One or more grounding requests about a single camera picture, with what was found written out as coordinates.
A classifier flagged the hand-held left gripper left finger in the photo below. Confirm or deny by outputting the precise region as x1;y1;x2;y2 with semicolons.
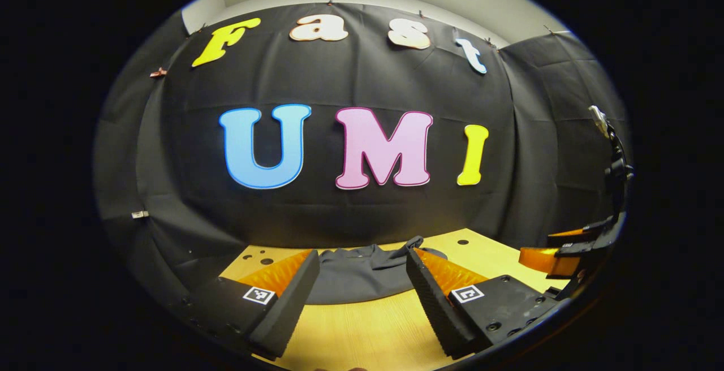
180;248;321;361

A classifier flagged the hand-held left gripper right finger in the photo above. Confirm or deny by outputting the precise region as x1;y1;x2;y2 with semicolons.
405;247;566;360

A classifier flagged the grey button shirt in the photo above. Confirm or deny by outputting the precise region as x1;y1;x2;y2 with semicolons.
305;235;449;305

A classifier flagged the black backdrop cloth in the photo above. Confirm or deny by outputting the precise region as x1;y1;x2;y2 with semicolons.
93;2;631;304

